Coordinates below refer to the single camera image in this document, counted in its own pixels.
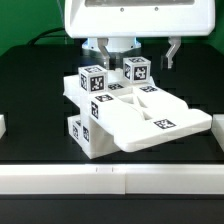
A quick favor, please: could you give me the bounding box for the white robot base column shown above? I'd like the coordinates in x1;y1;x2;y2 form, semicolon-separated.
82;37;141;53

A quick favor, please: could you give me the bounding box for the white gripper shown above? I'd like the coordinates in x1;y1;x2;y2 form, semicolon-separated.
65;0;214;70

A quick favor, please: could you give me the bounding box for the black cable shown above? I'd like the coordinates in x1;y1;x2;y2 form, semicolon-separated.
26;28;68;46

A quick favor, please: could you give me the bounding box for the white chair back frame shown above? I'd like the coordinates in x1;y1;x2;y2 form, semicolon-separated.
64;72;212;152

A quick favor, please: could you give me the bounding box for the white front rail bar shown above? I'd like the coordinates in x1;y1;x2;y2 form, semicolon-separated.
0;164;224;195

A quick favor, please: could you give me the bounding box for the white tagged cube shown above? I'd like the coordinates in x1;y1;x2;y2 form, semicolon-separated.
78;65;108;93
123;56;151;83

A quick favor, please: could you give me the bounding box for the white block right edge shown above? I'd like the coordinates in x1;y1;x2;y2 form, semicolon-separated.
213;114;224;151

